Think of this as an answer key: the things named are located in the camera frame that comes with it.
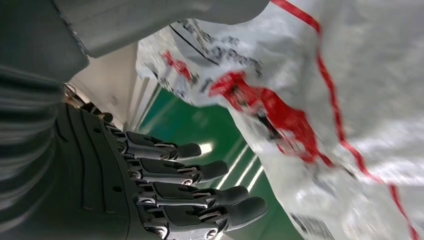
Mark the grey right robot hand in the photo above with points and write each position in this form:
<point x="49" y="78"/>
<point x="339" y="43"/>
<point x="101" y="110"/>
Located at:
<point x="99" y="182"/>

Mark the green conveyor belt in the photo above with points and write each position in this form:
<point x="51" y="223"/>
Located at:
<point x="185" y="119"/>

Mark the aluminium conveyor frame rail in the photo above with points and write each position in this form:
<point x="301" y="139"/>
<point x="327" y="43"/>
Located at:
<point x="144" y="99"/>

